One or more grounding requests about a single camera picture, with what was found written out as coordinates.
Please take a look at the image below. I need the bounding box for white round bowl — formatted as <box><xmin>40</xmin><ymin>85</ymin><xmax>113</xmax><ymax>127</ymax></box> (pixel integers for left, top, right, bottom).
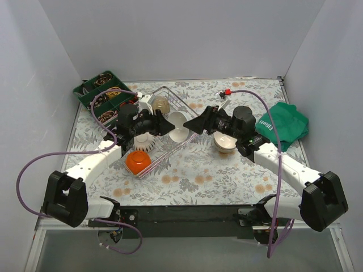
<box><xmin>167</xmin><ymin>111</ymin><xmax>189</xmax><ymax>143</ymax></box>

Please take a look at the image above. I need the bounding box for tan brown bowl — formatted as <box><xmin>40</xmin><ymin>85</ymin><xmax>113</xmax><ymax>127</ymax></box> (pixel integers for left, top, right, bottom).
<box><xmin>152</xmin><ymin>96</ymin><xmax>170</xmax><ymax>114</ymax></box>

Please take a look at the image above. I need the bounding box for beige floral bowl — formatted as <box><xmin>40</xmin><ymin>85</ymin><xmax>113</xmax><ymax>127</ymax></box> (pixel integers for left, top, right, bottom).
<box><xmin>214</xmin><ymin>131</ymin><xmax>237</xmax><ymax>150</ymax></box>

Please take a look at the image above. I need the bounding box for pale green rimmed bowl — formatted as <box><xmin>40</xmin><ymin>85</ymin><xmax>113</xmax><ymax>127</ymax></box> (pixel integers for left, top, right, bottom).
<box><xmin>215</xmin><ymin>145</ymin><xmax>236</xmax><ymax>154</ymax></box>

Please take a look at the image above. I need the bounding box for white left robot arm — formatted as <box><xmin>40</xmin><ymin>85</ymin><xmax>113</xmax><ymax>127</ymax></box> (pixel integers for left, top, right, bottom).
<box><xmin>42</xmin><ymin>104</ymin><xmax>175</xmax><ymax>227</ymax></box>

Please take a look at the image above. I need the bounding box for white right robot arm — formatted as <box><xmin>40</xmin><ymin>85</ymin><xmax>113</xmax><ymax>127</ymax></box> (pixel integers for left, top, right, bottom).
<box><xmin>183</xmin><ymin>106</ymin><xmax>348</xmax><ymax>232</ymax></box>

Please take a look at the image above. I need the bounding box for white black striped bowl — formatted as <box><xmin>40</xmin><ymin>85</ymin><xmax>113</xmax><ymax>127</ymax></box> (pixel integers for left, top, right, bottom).
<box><xmin>133</xmin><ymin>133</ymin><xmax>156</xmax><ymax>152</ymax></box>

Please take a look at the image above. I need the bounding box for orange black rolled tie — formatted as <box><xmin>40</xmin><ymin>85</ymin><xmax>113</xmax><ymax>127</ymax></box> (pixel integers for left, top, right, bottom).
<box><xmin>125</xmin><ymin>97</ymin><xmax>138</xmax><ymax>104</ymax></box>

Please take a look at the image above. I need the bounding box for pink rose rolled tie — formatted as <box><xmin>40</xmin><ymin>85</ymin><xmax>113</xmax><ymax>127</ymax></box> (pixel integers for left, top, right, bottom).
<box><xmin>98</xmin><ymin>110</ymin><xmax>118</xmax><ymax>123</ymax></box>

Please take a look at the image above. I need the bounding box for green divided organizer tray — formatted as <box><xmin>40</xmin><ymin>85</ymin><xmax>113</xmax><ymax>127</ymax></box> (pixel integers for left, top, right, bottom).
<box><xmin>73</xmin><ymin>70</ymin><xmax>137</xmax><ymax>123</ymax></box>

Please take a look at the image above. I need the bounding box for yellow rolled tie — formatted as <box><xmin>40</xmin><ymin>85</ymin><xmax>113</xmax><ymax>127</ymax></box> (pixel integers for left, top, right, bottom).
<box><xmin>105</xmin><ymin>87</ymin><xmax>121</xmax><ymax>99</ymax></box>

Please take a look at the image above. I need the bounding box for black white floral tie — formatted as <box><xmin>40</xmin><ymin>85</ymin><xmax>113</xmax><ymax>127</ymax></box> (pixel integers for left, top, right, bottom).
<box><xmin>88</xmin><ymin>95</ymin><xmax>108</xmax><ymax>109</ymax></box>

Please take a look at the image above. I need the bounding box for orange bowl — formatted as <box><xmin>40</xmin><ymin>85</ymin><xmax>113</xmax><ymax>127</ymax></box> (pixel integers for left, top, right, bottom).
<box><xmin>125</xmin><ymin>151</ymin><xmax>151</xmax><ymax>175</ymax></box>

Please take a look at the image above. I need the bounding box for green cloth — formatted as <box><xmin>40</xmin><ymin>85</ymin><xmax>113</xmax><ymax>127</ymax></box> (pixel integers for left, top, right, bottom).
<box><xmin>256</xmin><ymin>102</ymin><xmax>309</xmax><ymax>152</ymax></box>

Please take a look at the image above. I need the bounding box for brown patterned rolled tie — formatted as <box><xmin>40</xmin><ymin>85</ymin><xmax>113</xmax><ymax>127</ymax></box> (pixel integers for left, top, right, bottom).
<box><xmin>94</xmin><ymin>73</ymin><xmax>113</xmax><ymax>87</ymax></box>

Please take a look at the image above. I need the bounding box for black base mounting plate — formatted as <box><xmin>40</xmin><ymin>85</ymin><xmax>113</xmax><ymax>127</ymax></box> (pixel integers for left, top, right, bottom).
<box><xmin>87</xmin><ymin>205</ymin><xmax>284</xmax><ymax>240</ymax></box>

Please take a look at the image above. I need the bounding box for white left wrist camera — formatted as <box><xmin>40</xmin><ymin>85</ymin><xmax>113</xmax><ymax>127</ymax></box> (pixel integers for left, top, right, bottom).
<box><xmin>137</xmin><ymin>92</ymin><xmax>154</xmax><ymax>113</ymax></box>

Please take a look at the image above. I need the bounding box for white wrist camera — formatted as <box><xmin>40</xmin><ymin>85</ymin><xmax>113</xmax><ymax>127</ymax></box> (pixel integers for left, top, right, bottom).
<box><xmin>216</xmin><ymin>89</ymin><xmax>231</xmax><ymax>110</ymax></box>
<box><xmin>137</xmin><ymin>92</ymin><xmax>154</xmax><ymax>113</ymax></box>

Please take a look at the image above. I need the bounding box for wire dish rack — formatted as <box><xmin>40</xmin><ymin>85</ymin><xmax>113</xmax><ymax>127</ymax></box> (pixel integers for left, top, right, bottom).
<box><xmin>121</xmin><ymin>86</ymin><xmax>197</xmax><ymax>179</ymax></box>

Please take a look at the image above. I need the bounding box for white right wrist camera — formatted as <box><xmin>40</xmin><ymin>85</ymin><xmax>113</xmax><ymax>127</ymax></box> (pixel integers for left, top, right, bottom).
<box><xmin>216</xmin><ymin>89</ymin><xmax>231</xmax><ymax>110</ymax></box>

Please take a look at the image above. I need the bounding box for aluminium frame rail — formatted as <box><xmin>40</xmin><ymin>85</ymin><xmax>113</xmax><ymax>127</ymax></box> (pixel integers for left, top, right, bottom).
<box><xmin>24</xmin><ymin>212</ymin><xmax>91</xmax><ymax>272</ymax></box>

